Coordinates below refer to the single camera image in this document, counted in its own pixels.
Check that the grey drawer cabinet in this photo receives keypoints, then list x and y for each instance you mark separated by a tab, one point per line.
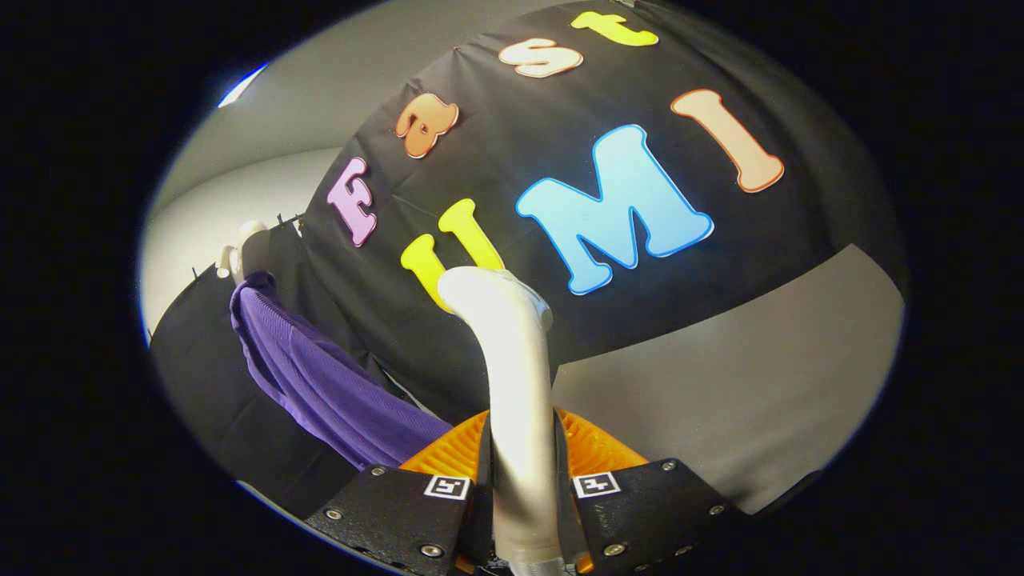
720	384

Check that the white garment steamer head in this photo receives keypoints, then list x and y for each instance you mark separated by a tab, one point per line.
520	400

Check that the large ceiling light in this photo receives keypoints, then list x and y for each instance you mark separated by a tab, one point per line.
240	85

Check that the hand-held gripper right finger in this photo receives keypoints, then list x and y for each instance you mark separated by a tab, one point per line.
565	512

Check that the purple jacket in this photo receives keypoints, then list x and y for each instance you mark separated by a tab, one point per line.
336	384

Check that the beige clothes hanger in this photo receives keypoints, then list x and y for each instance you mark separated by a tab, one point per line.
240	248

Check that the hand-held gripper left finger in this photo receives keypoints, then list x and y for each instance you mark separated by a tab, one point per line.
481	512

